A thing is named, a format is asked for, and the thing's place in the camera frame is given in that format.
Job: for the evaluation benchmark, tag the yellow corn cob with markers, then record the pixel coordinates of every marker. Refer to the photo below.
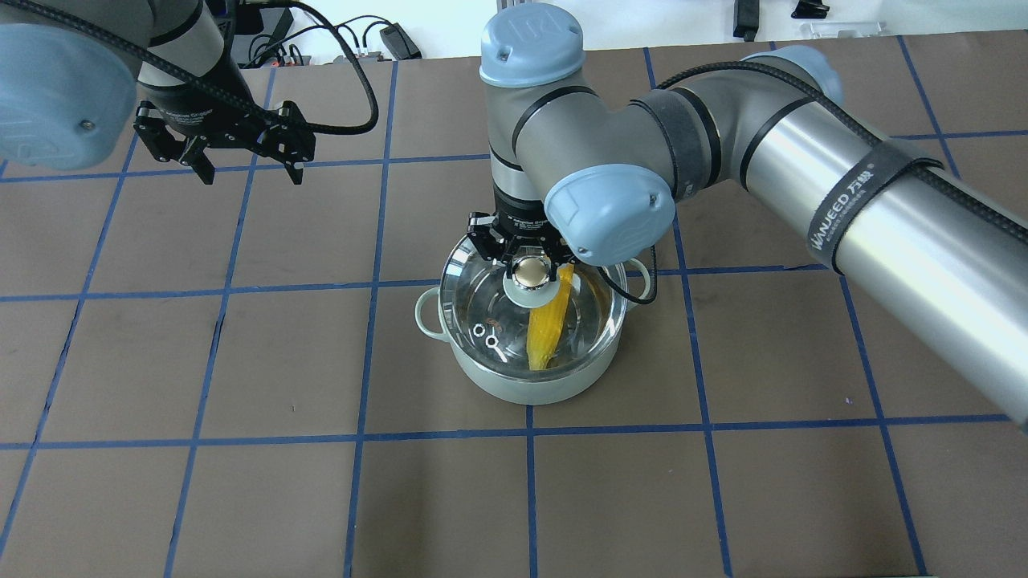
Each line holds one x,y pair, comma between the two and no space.
546,323

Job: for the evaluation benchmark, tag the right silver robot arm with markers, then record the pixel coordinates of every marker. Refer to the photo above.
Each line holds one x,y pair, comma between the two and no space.
580,183

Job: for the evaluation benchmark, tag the glass pot lid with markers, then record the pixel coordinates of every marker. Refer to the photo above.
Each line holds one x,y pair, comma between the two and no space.
490,328

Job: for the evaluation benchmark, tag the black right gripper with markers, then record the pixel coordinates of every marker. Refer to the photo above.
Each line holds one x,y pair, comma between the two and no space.
520,221

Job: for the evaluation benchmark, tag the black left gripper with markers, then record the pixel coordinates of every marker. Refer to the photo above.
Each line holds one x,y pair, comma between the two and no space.
210,111

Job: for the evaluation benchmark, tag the pale green electric pot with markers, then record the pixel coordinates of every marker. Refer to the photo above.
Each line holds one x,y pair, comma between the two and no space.
531,275

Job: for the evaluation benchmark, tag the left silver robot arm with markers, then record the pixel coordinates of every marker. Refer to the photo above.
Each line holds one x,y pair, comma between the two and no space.
66,95

